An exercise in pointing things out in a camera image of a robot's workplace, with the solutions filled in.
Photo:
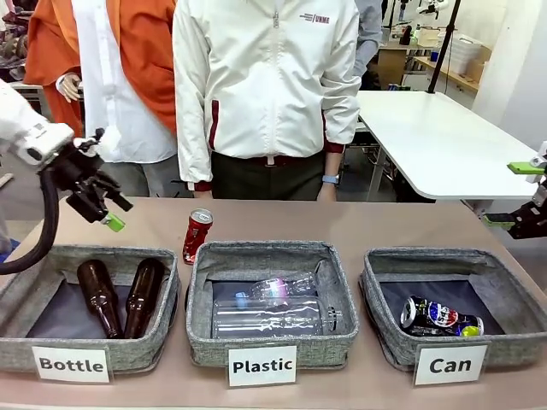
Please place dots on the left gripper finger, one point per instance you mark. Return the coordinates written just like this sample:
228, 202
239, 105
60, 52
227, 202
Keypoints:
92, 209
115, 196

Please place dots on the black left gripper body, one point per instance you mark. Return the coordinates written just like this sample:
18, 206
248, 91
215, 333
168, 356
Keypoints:
72, 168

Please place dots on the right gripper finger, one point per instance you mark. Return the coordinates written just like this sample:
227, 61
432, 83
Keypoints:
527, 220
523, 167

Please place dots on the brown glass bottle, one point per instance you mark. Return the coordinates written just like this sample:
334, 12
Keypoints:
143, 294
96, 290

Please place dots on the crushed dark Pepsi can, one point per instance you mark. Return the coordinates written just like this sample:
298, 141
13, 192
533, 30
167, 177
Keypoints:
440, 318

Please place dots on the clear plastic bottle pink label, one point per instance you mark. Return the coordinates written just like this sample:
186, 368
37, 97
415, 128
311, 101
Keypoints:
278, 289

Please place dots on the large clear plastic bottle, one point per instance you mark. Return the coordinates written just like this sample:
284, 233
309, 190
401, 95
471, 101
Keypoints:
265, 318

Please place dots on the person's right forearm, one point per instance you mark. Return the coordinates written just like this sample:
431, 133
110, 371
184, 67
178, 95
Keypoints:
192, 145

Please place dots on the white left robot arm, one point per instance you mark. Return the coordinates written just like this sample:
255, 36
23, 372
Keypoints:
17, 124

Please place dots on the person's left forearm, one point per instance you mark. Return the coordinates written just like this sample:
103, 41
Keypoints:
339, 111

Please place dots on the red drink can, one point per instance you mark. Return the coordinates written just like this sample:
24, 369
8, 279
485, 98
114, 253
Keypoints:
196, 235

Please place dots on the grey fabric basket labelled Can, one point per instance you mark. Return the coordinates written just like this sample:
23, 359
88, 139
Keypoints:
504, 346

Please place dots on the grey fabric basket labelled Bottle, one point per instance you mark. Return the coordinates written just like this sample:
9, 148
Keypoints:
128, 354

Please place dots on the white Can label card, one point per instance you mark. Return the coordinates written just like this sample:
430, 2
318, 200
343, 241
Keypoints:
450, 364

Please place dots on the grey fabric basket labelled Plastic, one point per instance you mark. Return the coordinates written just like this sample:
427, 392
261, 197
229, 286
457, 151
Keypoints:
265, 348

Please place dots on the person's right hand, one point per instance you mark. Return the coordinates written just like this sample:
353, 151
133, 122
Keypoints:
203, 194

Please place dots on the person's left hand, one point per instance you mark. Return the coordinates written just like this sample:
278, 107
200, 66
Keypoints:
327, 192

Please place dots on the white table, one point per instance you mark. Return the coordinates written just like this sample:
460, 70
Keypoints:
436, 136

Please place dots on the mannequin with orange jacket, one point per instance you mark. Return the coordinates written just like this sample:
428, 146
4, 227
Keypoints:
128, 85

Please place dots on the cardboard box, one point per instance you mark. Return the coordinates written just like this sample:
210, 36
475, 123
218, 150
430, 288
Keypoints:
480, 66

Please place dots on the wooden background desk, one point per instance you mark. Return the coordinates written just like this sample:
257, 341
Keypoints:
448, 72

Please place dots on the white storage boxes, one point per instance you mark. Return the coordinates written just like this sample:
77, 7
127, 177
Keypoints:
466, 51

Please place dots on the pile of clothes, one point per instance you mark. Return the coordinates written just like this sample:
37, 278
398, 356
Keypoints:
13, 47

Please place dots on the black tripod pole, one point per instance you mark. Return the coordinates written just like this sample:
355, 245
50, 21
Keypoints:
442, 47

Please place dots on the white Bottle label card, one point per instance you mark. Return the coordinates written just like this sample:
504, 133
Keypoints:
70, 364

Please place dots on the person in white jacket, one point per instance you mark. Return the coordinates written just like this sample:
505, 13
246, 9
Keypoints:
265, 85

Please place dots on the blue wristwatch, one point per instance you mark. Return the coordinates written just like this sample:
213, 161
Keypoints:
331, 178

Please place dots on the person in grey shirt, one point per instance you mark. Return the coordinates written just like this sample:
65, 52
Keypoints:
367, 34

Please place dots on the white Plastic label card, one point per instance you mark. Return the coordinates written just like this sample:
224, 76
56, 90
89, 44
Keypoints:
262, 365

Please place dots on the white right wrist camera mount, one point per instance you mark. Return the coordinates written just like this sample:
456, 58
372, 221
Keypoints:
539, 158

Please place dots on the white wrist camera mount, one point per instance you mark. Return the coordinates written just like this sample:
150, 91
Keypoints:
539, 158
110, 141

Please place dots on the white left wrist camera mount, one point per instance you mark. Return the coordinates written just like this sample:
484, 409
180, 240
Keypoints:
110, 141

